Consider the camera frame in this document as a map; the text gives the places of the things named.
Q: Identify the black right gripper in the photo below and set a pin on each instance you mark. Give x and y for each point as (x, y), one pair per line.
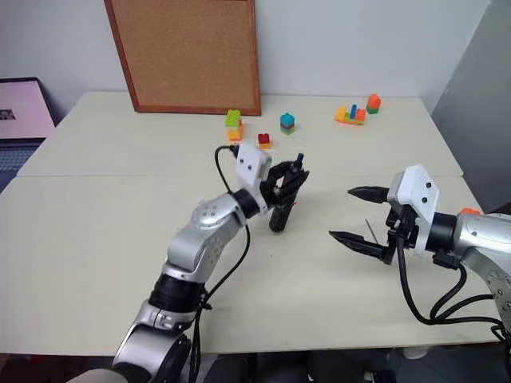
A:
(405, 229)

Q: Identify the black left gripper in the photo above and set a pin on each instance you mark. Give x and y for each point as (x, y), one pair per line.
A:
(270, 192)

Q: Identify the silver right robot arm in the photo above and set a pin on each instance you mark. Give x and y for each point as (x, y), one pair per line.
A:
(479, 239)

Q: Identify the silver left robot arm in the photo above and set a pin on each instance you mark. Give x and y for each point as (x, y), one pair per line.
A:
(207, 239)

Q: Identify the thin metal screwdriver bit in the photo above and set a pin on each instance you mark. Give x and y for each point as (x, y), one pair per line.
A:
(371, 230)

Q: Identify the red toy block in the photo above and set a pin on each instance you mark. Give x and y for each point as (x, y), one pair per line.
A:
(264, 139)

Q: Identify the teal striped block stack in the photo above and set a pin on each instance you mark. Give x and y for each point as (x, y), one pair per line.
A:
(287, 123)

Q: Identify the green yellow orange block stack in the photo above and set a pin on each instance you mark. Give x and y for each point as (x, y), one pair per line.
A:
(234, 125)

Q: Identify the orange yellow block structure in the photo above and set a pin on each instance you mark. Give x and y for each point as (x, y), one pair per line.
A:
(351, 115)

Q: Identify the small orange block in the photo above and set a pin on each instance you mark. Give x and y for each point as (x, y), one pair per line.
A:
(470, 211)

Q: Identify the orange and green block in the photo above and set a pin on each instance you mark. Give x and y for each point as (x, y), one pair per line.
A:
(373, 103)

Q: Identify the white object under table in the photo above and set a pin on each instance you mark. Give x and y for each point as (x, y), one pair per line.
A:
(417, 352)

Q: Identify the open laptop with pink screen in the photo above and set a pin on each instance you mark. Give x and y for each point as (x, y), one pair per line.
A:
(24, 107)

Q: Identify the beige rounded shape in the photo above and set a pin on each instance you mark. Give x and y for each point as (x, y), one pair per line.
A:
(96, 376)

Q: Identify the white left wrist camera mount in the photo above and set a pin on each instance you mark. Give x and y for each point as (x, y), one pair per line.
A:
(249, 167)

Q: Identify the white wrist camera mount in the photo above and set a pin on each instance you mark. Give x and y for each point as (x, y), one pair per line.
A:
(249, 167)
(417, 191)

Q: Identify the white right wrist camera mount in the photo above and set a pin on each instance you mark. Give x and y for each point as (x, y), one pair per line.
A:
(417, 191)

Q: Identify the cork board with wooden frame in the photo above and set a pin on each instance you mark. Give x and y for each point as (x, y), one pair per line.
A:
(187, 52)

